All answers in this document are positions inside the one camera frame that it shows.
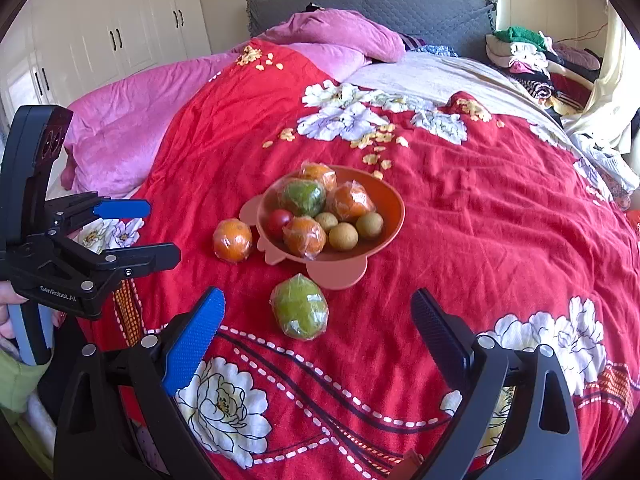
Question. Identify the plastic-wrapped orange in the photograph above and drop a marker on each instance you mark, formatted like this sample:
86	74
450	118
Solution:
319	174
304	235
232	240
351	202

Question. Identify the plastic-wrapped green citrus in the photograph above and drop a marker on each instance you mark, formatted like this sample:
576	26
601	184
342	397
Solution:
300	307
302	197

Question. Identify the pink bunched blanket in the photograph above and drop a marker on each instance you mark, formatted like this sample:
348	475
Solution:
340	32

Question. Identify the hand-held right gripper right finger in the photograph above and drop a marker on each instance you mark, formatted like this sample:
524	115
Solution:
440	332

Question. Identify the grey padded headboard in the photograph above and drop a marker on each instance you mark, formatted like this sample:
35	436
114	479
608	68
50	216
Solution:
425	10

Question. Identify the cream curtain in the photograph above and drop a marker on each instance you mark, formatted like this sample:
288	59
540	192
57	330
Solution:
615	75

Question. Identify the pile of folded clothes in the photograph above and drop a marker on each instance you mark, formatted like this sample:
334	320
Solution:
525	55

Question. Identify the person's left hand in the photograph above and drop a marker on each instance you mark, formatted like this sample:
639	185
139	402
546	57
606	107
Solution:
7	317

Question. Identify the red floral blanket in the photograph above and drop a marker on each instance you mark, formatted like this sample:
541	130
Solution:
475	220

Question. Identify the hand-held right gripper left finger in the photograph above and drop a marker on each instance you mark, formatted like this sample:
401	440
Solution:
195	340

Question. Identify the pink pillow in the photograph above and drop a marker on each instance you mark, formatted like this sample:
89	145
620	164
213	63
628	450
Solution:
335	60

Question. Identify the white wardrobe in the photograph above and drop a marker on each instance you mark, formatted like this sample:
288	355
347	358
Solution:
135	25

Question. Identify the pink plastic bowl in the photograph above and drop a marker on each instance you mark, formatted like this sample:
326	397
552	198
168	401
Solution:
385	210

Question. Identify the red tomato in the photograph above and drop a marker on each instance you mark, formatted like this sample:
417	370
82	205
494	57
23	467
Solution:
278	221

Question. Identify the pink quilt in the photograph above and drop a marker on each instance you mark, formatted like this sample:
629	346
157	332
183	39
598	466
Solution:
120	130

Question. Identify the brown longan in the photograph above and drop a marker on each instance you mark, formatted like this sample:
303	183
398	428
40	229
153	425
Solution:
370	225
344	236
327	221

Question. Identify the person's green clothing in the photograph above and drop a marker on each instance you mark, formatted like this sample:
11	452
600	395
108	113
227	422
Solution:
20	390

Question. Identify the dark patterned pillow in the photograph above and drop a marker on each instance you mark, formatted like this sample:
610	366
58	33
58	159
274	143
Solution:
430	47

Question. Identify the white patterned cloth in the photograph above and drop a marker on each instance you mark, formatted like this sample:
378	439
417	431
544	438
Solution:
605	160

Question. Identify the beige bedsheet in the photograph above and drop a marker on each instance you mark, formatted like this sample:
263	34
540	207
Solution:
430	70

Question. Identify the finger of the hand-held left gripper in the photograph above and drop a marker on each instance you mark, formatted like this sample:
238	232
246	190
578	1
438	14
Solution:
155	256
125	209

